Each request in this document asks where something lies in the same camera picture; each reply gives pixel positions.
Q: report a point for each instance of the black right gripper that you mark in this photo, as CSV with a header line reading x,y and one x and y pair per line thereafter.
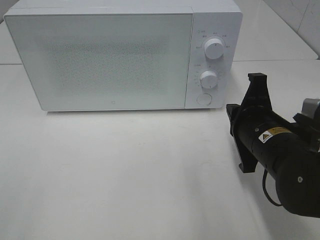
x,y
258,132

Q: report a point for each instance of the white round door button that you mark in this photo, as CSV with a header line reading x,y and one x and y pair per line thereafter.
x,y
204,99

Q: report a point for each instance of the white timer knob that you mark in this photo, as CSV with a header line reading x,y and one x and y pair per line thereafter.
x,y
208,79

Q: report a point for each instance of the white microwave door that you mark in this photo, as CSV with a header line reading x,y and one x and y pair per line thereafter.
x,y
105,62

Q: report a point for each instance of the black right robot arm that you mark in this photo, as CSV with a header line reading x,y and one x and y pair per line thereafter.
x,y
288,151

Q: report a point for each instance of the white upper power knob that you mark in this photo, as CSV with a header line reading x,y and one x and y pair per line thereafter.
x,y
214,48

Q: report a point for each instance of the white microwave oven body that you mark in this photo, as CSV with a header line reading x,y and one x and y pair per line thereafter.
x,y
211,18

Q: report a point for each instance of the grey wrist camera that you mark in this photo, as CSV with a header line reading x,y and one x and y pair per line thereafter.
x,y
308,123

